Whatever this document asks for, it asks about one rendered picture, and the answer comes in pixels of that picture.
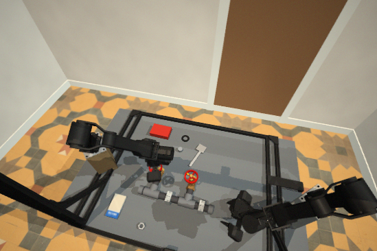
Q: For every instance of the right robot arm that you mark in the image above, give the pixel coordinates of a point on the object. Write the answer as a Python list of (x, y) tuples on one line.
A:
[(352, 194)]

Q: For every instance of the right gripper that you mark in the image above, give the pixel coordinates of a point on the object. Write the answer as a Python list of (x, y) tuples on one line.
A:
[(235, 232)]

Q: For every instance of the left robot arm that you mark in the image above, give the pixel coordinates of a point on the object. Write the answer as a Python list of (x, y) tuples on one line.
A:
[(79, 133)]

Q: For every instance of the grey pipe with red valve handwheels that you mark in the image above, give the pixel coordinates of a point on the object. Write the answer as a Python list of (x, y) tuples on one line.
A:
[(186, 202)]

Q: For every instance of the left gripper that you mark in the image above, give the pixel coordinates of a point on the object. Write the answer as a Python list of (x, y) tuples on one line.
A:
[(155, 174)]

